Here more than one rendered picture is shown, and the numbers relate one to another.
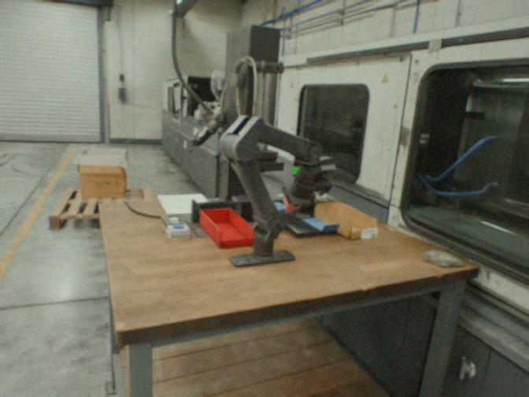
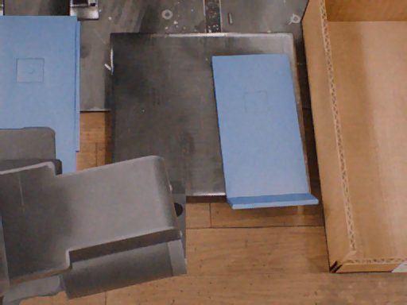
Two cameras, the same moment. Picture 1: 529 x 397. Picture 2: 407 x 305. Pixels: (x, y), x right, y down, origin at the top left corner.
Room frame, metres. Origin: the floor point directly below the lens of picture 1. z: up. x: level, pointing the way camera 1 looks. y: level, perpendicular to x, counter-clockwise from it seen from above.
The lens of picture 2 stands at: (1.13, -0.23, 1.54)
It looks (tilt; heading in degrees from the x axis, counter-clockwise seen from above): 67 degrees down; 12
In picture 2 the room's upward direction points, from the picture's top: 12 degrees clockwise
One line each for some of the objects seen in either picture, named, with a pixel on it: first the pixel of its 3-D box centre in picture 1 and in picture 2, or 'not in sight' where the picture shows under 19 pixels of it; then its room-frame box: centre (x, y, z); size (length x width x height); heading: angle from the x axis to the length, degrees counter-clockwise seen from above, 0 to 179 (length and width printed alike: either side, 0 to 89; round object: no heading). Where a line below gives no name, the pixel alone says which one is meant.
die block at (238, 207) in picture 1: (258, 209); not in sight; (1.54, 0.03, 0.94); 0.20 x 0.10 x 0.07; 116
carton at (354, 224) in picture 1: (344, 220); (393, 123); (1.48, -0.32, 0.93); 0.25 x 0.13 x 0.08; 26
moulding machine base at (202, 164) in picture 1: (205, 143); not in sight; (7.25, 1.21, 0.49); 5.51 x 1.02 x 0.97; 22
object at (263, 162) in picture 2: (320, 221); (261, 126); (1.43, -0.22, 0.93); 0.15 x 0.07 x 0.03; 28
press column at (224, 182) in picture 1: (240, 120); not in sight; (1.77, 0.14, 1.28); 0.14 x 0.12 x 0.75; 116
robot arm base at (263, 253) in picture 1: (263, 247); not in sight; (1.11, 0.00, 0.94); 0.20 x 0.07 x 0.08; 116
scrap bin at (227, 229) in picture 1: (225, 227); not in sight; (1.30, 0.14, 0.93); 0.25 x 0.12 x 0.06; 26
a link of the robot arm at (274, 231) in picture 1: (266, 226); not in sight; (1.11, -0.01, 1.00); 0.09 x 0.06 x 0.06; 36
